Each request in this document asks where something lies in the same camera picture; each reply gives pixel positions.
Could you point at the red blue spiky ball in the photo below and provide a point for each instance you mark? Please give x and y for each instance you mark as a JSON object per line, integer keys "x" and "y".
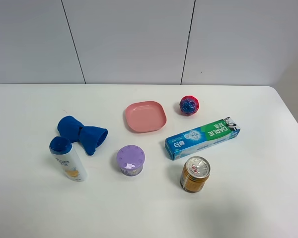
{"x": 189, "y": 105}

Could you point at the pink square plate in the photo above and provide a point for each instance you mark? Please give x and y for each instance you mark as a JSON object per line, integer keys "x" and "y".
{"x": 145, "y": 116}

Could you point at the Darlie toothpaste box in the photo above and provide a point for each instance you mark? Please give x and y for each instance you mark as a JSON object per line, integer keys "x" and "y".
{"x": 197, "y": 139}

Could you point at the purple lidded round jar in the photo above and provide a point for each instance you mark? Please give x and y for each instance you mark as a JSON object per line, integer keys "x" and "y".
{"x": 131, "y": 160}

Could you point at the gold beverage can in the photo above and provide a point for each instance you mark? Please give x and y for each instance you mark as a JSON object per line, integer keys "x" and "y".
{"x": 195, "y": 173}

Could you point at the blue folded cloth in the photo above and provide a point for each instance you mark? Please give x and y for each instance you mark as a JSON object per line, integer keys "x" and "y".
{"x": 90, "y": 137}

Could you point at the white bottle blue cap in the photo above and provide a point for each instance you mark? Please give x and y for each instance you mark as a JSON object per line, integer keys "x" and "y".
{"x": 63, "y": 151}

